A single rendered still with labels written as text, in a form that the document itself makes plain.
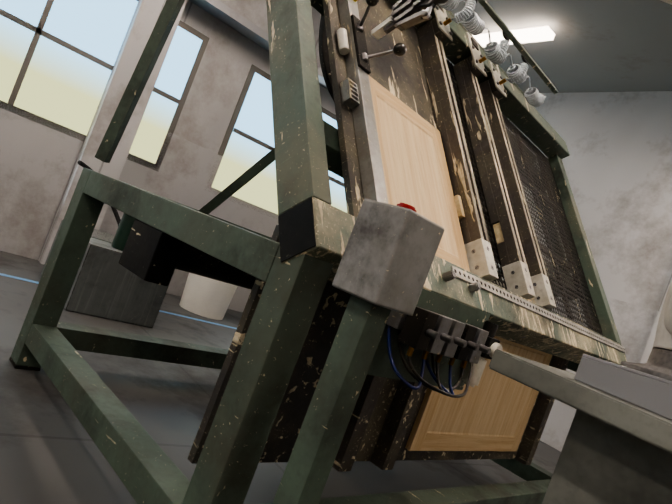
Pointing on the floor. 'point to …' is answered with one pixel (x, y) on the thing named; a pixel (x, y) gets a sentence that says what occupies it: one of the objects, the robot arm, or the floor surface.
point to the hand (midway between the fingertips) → (384, 28)
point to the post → (332, 403)
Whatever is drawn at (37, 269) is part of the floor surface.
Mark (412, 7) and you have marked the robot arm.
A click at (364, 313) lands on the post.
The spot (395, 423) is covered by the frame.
